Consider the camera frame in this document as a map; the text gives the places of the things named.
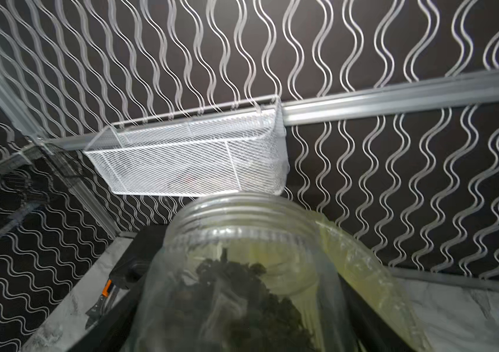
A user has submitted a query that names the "glass jar with tea leaves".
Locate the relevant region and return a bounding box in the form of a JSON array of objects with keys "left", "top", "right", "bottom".
[{"left": 123, "top": 192, "right": 359, "bottom": 351}]

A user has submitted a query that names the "white wire mesh basket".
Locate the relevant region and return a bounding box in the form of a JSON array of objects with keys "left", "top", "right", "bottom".
[{"left": 83, "top": 95, "right": 289, "bottom": 197}]

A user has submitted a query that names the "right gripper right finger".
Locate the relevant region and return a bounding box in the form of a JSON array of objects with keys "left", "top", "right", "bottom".
[{"left": 341, "top": 278, "right": 414, "bottom": 352}]

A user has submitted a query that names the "black plastic tool case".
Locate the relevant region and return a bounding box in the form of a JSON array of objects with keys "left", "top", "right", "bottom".
[{"left": 109, "top": 224, "right": 167, "bottom": 290}]

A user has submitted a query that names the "orange handled wrench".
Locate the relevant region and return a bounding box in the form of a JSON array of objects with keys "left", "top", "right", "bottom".
[{"left": 85, "top": 280, "right": 120, "bottom": 330}]

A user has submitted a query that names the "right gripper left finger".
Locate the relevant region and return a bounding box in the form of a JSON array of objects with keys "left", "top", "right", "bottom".
[{"left": 69, "top": 276, "right": 146, "bottom": 352}]

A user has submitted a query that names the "trash bin with yellow bag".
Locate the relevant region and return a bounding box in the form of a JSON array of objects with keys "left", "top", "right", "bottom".
[{"left": 309, "top": 211, "right": 433, "bottom": 351}]

